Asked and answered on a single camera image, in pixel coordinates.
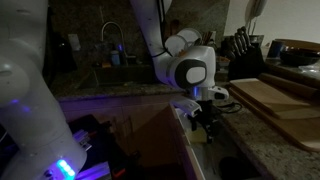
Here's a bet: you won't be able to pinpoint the large wooden cutting board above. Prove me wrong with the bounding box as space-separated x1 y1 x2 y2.
229 87 320 153

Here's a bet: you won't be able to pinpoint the white blue soap pump bottle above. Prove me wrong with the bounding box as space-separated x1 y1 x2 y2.
110 49 121 66

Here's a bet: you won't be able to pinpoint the blue cup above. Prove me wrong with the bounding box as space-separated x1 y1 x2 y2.
267 39 285 60

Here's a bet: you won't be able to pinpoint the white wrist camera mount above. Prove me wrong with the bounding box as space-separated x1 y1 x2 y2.
170 85 231 118

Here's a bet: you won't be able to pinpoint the white hanging utensils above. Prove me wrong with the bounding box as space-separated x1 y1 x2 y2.
244 0 268 36

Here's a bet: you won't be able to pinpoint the yellow dish washing sponge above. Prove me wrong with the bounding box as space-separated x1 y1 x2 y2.
184 127 210 145

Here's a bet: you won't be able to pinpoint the steel kitchen sink basin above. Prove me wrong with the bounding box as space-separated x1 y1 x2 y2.
92 64 162 86

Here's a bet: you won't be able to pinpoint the black knife block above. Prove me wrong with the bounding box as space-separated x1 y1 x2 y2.
227 25 267 82

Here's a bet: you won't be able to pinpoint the wooden cooking utensils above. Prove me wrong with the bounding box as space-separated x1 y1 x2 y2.
202 30 217 48

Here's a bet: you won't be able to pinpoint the wooden rolling pin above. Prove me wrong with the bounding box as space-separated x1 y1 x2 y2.
258 72 320 100

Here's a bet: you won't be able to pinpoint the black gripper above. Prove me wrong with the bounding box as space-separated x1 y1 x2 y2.
189 99 218 145

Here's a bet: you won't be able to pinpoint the black round drawer item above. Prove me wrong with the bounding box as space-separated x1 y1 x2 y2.
218 155 262 180

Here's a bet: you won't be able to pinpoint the black bowl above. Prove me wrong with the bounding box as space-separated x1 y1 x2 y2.
279 46 320 67

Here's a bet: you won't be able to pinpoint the chrome curved sink faucet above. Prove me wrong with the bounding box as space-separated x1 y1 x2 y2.
100 21 129 66

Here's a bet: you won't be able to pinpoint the white kitchen drawer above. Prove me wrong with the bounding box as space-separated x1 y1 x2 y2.
168 99 268 180

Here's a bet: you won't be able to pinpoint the light wooden cutting board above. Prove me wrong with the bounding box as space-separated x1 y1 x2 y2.
229 77 320 120

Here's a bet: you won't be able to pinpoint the white plates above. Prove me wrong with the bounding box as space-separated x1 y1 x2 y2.
164 27 203 56

